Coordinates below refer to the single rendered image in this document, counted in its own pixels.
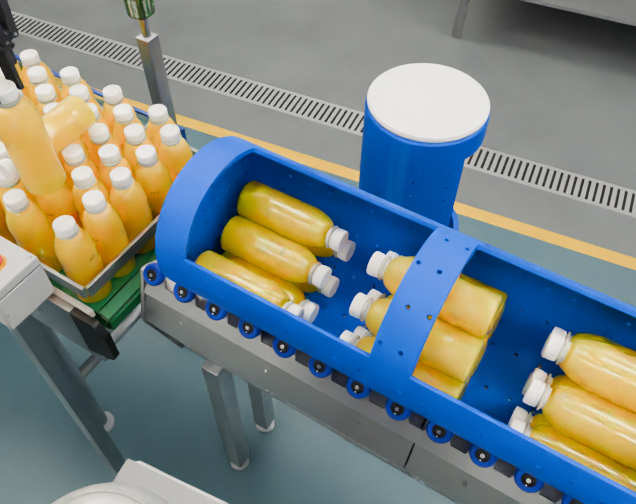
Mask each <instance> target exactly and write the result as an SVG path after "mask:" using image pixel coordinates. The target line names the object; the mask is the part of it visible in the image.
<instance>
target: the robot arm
mask: <svg viewBox="0 0 636 504"><path fill-rule="evenodd" d="M18 35H19V32H18V29H17V26H16V24H15V21H14V18H13V15H12V12H11V9H10V6H9V4H8V1H7V0H0V69H1V71H2V73H3V75H4V77H5V79H6V80H10V81H12V82H14V83H15V85H16V87H17V89H19V90H22V89H24V88H25V87H24V85H23V83H22V80H21V78H20V76H19V74H18V72H17V69H16V67H15V64H17V59H16V57H15V55H14V52H13V50H12V49H13V48H14V46H15V44H14V43H13V42H11V41H12V39H13V38H17V37H18ZM0 104H1V102H0ZM52 504H170V503H169V502H167V501H166V500H165V499H163V498H162V497H160V496H159V495H157V494H155V493H153V492H151V491H149V490H147V489H145V488H142V487H139V486H136V485H132V484H126V483H100V484H95V485H90V486H87V487H84V488H80V489H78V490H75V491H73V492H71V493H69V494H67V495H65V496H63V497H61V498H59V499H58V500H56V501H55V502H53V503H52Z"/></svg>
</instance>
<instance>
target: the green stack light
mask: <svg viewBox="0 0 636 504"><path fill-rule="evenodd" d="M123 1H124V4H125V8H126V12H127V15H128V16H129V17H131V18H133V19H146V18H148V17H151V16H152V15H153V14H154V13H155V5H154V1H153V0H123Z"/></svg>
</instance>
